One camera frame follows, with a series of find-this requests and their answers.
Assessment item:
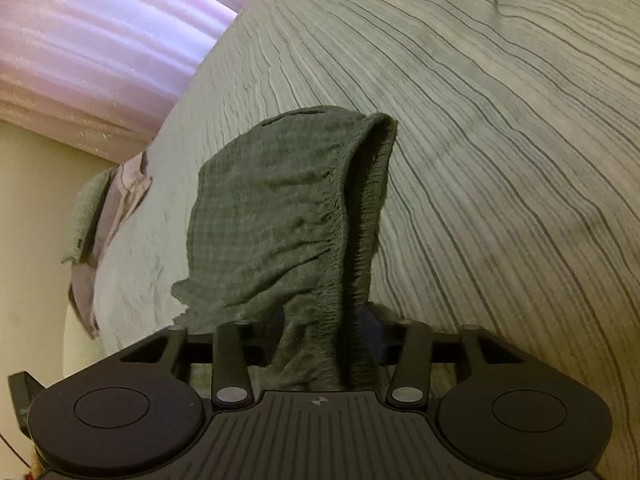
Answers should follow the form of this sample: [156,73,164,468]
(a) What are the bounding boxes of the green textured shorts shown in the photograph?
[171,104,399,392]

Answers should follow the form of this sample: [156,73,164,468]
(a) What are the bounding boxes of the striped grey bedspread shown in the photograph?
[93,0,640,480]

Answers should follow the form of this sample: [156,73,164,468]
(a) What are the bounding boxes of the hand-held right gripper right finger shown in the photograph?
[361,301,526,407]

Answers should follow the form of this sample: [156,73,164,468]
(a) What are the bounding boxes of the green folded cloth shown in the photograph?
[60,166,117,266]

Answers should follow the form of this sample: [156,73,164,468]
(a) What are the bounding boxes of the pink pillow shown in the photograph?
[68,151,153,340]

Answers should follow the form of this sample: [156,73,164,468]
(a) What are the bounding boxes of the pink curtain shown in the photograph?
[0,0,281,165]

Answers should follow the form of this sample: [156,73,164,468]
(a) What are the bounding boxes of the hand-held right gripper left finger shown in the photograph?
[119,308,285,408]

